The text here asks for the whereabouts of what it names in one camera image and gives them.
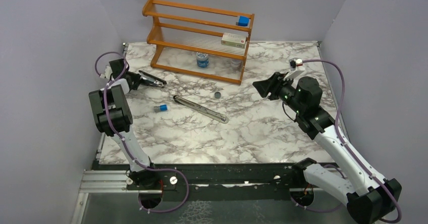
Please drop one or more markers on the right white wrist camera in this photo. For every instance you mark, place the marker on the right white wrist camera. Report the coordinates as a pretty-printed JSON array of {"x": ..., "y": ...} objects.
[{"x": 296, "y": 69}]

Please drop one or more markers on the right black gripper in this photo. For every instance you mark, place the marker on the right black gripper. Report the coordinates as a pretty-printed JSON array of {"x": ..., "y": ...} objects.
[{"x": 271, "y": 85}]

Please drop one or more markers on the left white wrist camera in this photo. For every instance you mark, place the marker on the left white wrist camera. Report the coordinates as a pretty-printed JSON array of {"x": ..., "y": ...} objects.
[{"x": 107, "y": 74}]

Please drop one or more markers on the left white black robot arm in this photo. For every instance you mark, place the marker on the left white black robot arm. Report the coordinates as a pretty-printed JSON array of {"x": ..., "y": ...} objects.
[{"x": 113, "y": 117}]

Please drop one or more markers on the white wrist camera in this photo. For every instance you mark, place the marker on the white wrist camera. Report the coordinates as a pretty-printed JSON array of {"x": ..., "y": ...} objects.
[
  {"x": 107, "y": 74},
  {"x": 296, "y": 69}
]

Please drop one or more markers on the small dark round cap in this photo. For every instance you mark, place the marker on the small dark round cap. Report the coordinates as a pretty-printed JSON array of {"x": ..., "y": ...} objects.
[{"x": 217, "y": 95}]

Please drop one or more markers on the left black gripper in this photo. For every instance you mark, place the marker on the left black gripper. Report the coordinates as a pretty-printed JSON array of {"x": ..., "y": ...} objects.
[{"x": 137, "y": 77}]

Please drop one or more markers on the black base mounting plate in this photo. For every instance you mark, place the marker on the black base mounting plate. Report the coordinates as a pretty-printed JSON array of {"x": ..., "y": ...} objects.
[{"x": 224, "y": 182}]

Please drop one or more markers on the silver chrome stapler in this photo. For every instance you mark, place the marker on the silver chrome stapler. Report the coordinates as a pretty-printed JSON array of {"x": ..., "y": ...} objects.
[{"x": 201, "y": 109}]

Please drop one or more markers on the black stapler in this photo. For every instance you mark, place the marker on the black stapler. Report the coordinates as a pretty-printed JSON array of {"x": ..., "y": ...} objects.
[{"x": 151, "y": 80}]

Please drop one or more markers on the blue white plastic jar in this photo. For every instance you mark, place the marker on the blue white plastic jar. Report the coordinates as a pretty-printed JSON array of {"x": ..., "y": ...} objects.
[{"x": 202, "y": 59}]

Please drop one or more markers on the blue box on shelf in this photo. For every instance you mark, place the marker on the blue box on shelf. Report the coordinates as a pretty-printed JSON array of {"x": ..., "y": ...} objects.
[{"x": 242, "y": 21}]

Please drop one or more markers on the orange wooden shelf rack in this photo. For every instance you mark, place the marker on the orange wooden shelf rack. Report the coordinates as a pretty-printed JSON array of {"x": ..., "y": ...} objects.
[{"x": 180, "y": 30}]

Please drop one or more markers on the clear plastic jar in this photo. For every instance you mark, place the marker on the clear plastic jar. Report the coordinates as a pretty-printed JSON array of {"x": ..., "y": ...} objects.
[{"x": 236, "y": 64}]

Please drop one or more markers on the white green staples carton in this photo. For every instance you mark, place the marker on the white green staples carton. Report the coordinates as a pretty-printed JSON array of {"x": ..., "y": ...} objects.
[{"x": 233, "y": 40}]

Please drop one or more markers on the aluminium frame rail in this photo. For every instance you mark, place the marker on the aluminium frame rail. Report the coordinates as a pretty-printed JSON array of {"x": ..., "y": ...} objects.
[{"x": 107, "y": 195}]

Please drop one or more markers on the blue grey small cylinder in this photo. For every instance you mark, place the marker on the blue grey small cylinder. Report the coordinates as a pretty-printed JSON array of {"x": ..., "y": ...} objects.
[{"x": 160, "y": 108}]

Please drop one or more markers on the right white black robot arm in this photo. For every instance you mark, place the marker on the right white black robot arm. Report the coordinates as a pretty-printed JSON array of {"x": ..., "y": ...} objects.
[{"x": 366, "y": 193}]

